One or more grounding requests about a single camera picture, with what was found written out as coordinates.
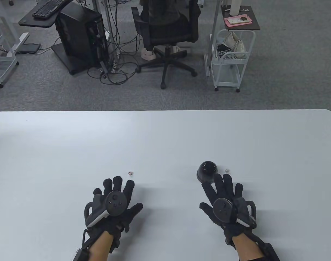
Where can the person's right hand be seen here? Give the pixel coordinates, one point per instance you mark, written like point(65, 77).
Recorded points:
point(222, 187)

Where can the person's left hand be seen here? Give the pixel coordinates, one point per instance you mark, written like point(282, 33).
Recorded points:
point(127, 190)

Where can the black dice shaker cover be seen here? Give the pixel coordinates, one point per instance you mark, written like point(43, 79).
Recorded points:
point(206, 170)

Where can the black forearm battery pack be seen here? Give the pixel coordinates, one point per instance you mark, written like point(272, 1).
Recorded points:
point(271, 252)

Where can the person's right forearm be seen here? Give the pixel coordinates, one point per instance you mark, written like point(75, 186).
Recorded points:
point(248, 248)

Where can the person's left forearm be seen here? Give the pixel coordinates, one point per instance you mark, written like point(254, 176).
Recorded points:
point(100, 247)

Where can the black handheld controller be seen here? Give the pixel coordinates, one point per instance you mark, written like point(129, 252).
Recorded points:
point(222, 209)
point(116, 202)

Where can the black wrist sensor box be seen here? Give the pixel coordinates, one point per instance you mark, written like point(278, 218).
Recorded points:
point(82, 255)

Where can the beige handbag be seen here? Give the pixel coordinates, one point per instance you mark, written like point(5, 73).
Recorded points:
point(235, 43)

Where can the black tower stand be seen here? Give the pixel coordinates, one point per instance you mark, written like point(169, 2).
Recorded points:
point(64, 58)

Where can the white desk leg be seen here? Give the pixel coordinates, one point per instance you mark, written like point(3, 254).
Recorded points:
point(215, 21)
point(20, 40)
point(111, 35)

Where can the black office chair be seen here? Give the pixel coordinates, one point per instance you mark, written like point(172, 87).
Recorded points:
point(168, 34)

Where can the brown side table top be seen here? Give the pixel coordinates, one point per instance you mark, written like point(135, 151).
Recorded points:
point(250, 25)

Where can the pink folder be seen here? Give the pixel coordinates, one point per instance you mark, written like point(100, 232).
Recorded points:
point(240, 23)

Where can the black computer tower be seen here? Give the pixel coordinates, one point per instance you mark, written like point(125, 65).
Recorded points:
point(73, 32)

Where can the beige notebook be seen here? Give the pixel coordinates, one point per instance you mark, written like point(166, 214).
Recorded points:
point(235, 20)

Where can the black box on floor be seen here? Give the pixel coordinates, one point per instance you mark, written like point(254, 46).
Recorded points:
point(29, 48)

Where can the white bottle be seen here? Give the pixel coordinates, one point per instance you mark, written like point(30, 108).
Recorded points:
point(235, 6)

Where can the black keyboard tray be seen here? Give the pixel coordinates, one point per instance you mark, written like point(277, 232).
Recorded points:
point(37, 23)

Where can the black keyboard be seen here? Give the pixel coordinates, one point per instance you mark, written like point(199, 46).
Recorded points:
point(45, 9)

